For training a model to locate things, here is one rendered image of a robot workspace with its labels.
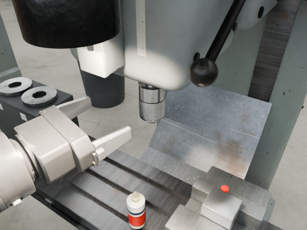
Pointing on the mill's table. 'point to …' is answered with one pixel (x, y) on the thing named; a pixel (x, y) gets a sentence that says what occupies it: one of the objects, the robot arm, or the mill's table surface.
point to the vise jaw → (189, 221)
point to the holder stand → (26, 102)
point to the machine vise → (214, 177)
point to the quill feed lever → (214, 50)
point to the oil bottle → (136, 210)
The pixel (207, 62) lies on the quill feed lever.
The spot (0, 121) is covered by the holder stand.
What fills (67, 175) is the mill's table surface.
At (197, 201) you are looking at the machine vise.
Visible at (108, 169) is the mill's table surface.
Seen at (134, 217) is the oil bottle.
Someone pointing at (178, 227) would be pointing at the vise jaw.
